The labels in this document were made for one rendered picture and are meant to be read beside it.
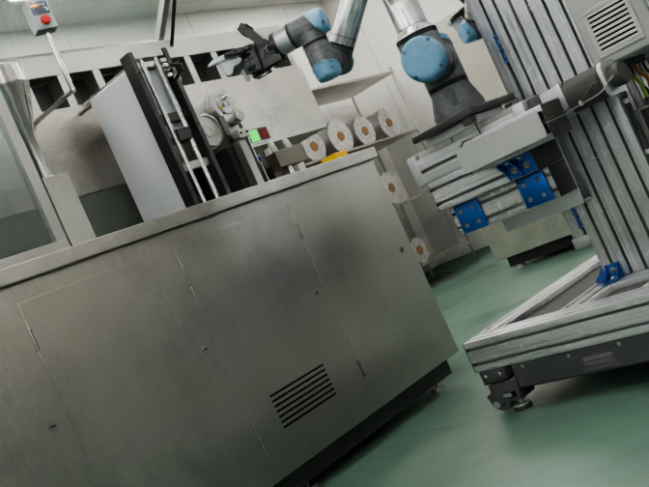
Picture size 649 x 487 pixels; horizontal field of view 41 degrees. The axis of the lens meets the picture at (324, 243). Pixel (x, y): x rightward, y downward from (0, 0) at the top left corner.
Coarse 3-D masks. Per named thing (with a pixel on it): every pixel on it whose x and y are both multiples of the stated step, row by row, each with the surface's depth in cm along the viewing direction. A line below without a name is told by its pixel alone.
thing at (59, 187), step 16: (16, 80) 259; (16, 96) 259; (16, 112) 260; (32, 112) 264; (32, 128) 263; (32, 144) 262; (32, 160) 263; (48, 176) 262; (64, 176) 263; (48, 192) 258; (64, 192) 261; (64, 208) 260; (80, 208) 263; (64, 224) 258; (80, 224) 262; (80, 240) 260
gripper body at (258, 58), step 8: (272, 32) 246; (272, 40) 243; (248, 48) 246; (256, 48) 247; (264, 48) 246; (272, 48) 244; (240, 56) 249; (248, 56) 247; (256, 56) 245; (264, 56) 247; (272, 56) 245; (280, 56) 244; (248, 64) 247; (256, 64) 245; (264, 64) 246; (272, 64) 245; (248, 72) 246; (256, 72) 250; (264, 72) 250
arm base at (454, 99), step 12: (444, 84) 240; (456, 84) 240; (468, 84) 241; (432, 96) 244; (444, 96) 240; (456, 96) 240; (468, 96) 239; (480, 96) 241; (444, 108) 240; (456, 108) 238; (444, 120) 241
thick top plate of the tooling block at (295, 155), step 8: (280, 152) 317; (288, 152) 320; (296, 152) 324; (304, 152) 327; (272, 160) 317; (280, 160) 316; (288, 160) 319; (296, 160) 322; (272, 168) 318; (280, 168) 319
